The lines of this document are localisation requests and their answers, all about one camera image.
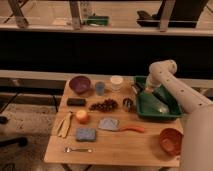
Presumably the white cup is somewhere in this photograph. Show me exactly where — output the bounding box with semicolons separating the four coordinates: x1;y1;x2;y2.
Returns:
110;75;124;91

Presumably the blue grey cloth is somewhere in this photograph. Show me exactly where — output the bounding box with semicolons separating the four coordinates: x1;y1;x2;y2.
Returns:
98;117;119;131

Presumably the metal cup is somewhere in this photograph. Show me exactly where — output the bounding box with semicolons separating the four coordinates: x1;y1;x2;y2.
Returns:
122;98;134;112

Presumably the yellow red apple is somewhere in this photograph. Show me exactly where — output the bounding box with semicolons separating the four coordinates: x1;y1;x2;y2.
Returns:
75;110;89;124

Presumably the blue cup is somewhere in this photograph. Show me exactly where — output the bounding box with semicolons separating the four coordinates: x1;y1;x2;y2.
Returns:
95;82;105;96

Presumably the bunch of dark grapes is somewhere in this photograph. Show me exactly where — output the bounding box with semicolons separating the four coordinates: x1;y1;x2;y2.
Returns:
89;99;118;112

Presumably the green plastic tray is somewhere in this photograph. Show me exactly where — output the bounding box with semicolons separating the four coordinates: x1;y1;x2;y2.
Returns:
136;86;182;121

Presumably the black office chair base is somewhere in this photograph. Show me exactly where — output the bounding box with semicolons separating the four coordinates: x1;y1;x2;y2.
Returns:
0;116;28;148

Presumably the green box on shelf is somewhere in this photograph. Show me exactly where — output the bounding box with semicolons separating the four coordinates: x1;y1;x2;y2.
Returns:
86;15;109;26

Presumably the black rectangular block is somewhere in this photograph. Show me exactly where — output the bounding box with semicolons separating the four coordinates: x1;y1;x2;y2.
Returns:
67;98;86;106

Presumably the purple bowl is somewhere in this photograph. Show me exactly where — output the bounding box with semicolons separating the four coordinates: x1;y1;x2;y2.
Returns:
69;76;91;94

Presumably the orange bowl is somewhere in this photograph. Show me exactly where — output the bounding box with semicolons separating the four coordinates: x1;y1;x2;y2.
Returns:
159;128;183;156

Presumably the blue sponge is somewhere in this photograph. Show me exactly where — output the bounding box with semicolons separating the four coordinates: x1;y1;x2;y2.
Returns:
76;128;96;142

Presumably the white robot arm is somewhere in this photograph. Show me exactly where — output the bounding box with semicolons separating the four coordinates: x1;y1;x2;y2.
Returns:
145;60;213;171

